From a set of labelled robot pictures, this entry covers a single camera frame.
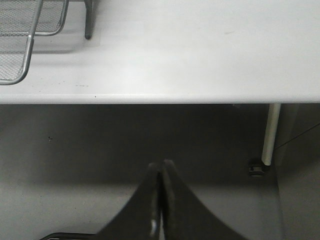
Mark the black table foot caster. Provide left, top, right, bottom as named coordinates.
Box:
left=248, top=158, right=271, bottom=178

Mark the white table leg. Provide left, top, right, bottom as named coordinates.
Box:
left=261, top=103, right=281, bottom=166

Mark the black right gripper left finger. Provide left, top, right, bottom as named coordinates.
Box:
left=95, top=163, right=160, bottom=240

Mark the silver mesh tray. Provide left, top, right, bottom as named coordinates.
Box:
left=0, top=0, right=69, bottom=37
left=0, top=33, right=34, bottom=86

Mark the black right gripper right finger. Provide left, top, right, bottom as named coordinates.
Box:
left=161, top=160, right=245, bottom=240

